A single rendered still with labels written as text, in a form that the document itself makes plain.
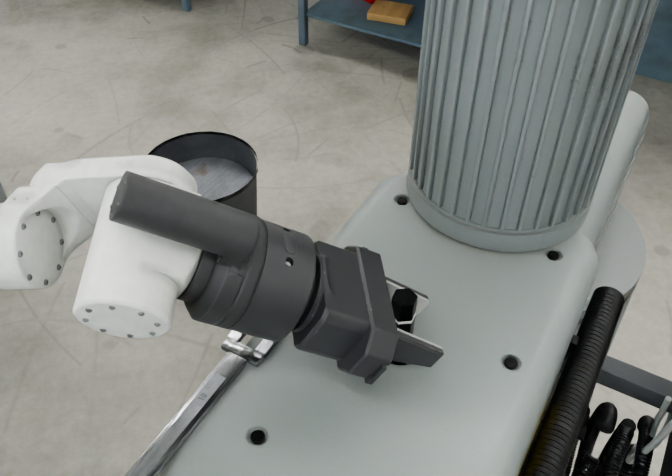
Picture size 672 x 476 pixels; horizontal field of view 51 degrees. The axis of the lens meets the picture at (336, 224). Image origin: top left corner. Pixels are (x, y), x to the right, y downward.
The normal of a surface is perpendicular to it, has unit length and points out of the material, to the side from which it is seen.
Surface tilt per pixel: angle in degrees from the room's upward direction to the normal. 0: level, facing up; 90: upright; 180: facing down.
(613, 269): 0
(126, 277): 22
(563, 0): 90
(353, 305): 30
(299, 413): 0
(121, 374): 0
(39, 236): 81
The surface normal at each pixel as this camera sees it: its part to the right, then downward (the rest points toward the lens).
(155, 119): 0.01, -0.74
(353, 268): 0.51, -0.67
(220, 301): 0.20, 0.54
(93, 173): -0.18, -0.51
